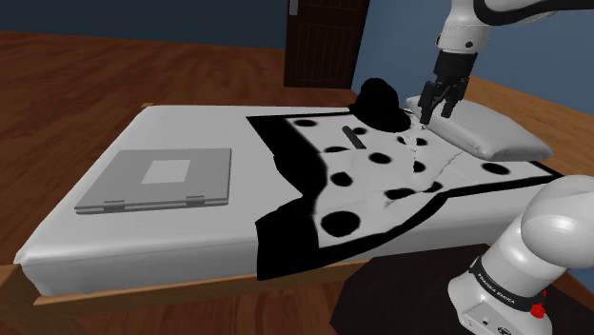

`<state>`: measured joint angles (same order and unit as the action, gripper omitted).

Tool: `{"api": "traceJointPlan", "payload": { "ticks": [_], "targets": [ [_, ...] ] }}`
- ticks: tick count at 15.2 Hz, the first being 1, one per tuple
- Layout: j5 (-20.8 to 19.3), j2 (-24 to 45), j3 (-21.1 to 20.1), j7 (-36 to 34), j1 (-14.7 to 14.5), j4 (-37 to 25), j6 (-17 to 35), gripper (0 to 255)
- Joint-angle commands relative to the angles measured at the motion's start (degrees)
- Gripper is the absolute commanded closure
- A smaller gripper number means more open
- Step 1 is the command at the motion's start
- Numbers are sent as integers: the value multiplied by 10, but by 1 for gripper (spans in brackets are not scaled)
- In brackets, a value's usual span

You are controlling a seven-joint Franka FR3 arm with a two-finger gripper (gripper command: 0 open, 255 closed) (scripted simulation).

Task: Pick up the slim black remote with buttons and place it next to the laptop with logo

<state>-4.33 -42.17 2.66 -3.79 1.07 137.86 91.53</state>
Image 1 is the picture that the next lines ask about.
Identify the grey closed laptop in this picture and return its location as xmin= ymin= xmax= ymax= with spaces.
xmin=73 ymin=148 xmax=232 ymax=215

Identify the wooden bed with white mattress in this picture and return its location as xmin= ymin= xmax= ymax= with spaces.
xmin=0 ymin=102 xmax=565 ymax=324

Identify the black hat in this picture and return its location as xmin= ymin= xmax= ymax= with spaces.
xmin=347 ymin=77 xmax=412 ymax=133

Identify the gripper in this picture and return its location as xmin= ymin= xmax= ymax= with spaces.
xmin=417 ymin=49 xmax=479 ymax=127

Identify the small dark grey bar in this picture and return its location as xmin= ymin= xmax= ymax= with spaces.
xmin=342 ymin=125 xmax=366 ymax=150

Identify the dark wooden door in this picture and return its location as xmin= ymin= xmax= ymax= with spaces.
xmin=283 ymin=0 xmax=371 ymax=89

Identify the white blanket with black dots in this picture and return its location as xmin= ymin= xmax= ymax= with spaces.
xmin=246 ymin=108 xmax=564 ymax=283

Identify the white pillow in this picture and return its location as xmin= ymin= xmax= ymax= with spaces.
xmin=405 ymin=94 xmax=555 ymax=163

